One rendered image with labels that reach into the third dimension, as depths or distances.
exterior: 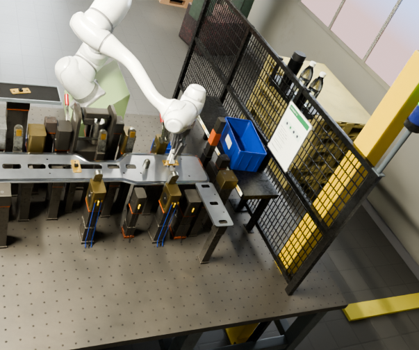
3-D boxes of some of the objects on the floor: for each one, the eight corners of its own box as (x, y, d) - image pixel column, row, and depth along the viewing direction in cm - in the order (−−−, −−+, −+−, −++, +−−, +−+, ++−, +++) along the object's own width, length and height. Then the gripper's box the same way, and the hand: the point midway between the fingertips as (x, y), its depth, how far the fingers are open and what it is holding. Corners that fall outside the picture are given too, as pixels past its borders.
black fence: (232, 367, 273) (372, 181, 179) (146, 152, 399) (202, -24, 305) (252, 362, 280) (397, 180, 186) (160, 152, 405) (220, -20, 312)
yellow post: (232, 348, 283) (433, 67, 162) (222, 322, 294) (401, 42, 173) (256, 342, 291) (463, 72, 170) (245, 317, 303) (432, 48, 182)
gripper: (172, 114, 220) (160, 152, 234) (182, 133, 210) (168, 171, 225) (186, 115, 223) (173, 152, 238) (196, 134, 214) (182, 171, 228)
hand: (172, 156), depth 229 cm, fingers closed, pressing on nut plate
